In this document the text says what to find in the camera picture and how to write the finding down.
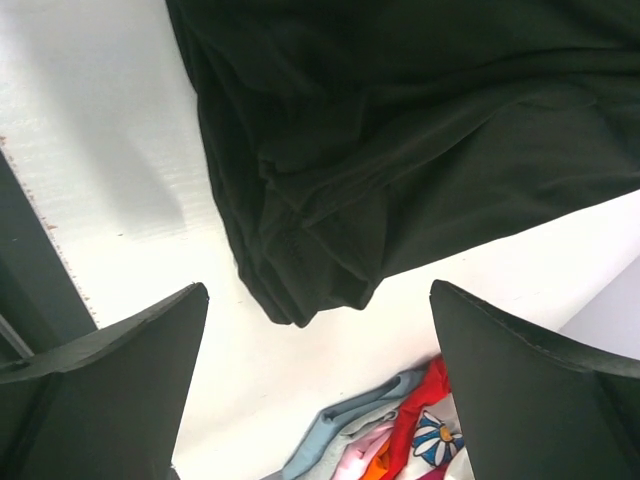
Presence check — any white t-shirt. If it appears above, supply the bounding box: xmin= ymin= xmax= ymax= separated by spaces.
xmin=396 ymin=394 xmax=464 ymax=480

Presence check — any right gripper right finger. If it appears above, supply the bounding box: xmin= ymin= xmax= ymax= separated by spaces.
xmin=430 ymin=280 xmax=639 ymax=480

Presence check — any light blue t-shirt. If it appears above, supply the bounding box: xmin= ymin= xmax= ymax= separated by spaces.
xmin=281 ymin=369 xmax=425 ymax=479

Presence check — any red t-shirt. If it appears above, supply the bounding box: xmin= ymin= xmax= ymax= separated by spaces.
xmin=382 ymin=355 xmax=451 ymax=480

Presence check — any pink t-shirt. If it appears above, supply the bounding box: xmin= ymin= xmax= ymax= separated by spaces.
xmin=332 ymin=421 xmax=394 ymax=480

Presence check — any grey t-shirt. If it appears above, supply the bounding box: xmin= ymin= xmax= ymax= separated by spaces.
xmin=298 ymin=409 xmax=397 ymax=479

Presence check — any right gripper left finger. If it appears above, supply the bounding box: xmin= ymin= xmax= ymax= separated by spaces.
xmin=1 ymin=283 xmax=209 ymax=480

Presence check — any orange t-shirt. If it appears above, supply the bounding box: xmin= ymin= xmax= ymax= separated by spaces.
xmin=361 ymin=440 xmax=390 ymax=480

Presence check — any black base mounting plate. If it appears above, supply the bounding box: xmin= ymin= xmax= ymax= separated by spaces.
xmin=1 ymin=159 xmax=97 ymax=355

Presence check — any black printed t-shirt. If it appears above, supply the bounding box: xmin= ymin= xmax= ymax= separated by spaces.
xmin=167 ymin=1 xmax=639 ymax=327

